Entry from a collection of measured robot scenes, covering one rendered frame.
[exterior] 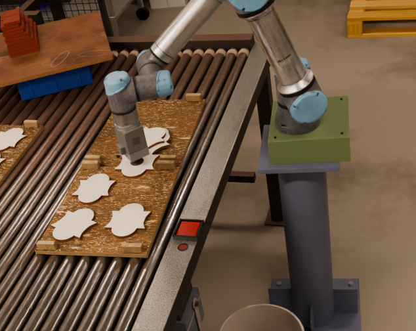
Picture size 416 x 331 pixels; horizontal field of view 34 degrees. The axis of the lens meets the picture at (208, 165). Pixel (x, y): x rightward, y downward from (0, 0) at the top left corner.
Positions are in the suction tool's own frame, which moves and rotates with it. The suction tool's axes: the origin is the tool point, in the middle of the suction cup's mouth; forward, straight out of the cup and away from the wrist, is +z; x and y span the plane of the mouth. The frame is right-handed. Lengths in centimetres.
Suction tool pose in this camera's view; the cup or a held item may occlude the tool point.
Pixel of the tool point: (138, 164)
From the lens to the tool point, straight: 213.2
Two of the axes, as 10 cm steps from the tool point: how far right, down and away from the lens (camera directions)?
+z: 1.4, 8.0, 5.8
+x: 8.5, -4.0, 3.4
